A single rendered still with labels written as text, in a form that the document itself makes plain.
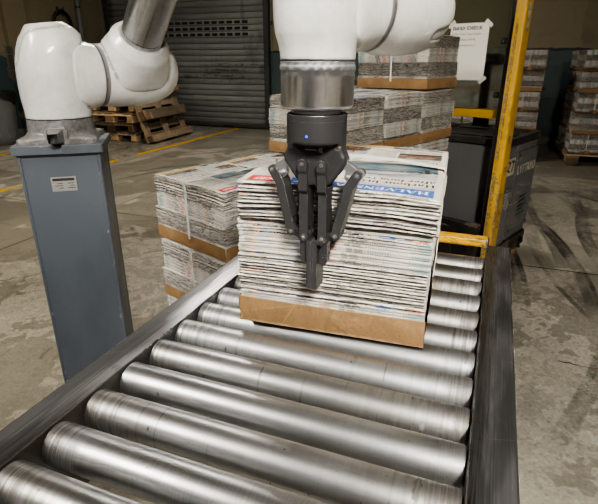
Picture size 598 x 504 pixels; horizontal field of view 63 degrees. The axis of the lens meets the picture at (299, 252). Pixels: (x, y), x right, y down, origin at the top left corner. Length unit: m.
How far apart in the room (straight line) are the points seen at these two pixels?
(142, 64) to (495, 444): 1.13
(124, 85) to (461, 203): 2.19
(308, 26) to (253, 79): 8.65
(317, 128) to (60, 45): 0.86
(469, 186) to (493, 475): 2.56
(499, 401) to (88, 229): 1.06
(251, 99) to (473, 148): 6.64
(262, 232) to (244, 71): 8.60
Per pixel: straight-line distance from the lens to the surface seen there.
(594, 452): 1.98
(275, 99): 2.05
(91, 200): 1.36
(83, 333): 1.51
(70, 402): 0.69
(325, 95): 0.59
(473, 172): 3.02
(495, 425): 0.64
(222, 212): 1.49
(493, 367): 0.74
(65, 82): 1.34
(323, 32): 0.58
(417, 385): 0.69
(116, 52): 1.37
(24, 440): 0.66
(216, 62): 9.56
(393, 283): 0.70
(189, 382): 0.68
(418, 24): 0.69
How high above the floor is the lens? 1.19
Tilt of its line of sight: 22 degrees down
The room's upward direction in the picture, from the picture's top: straight up
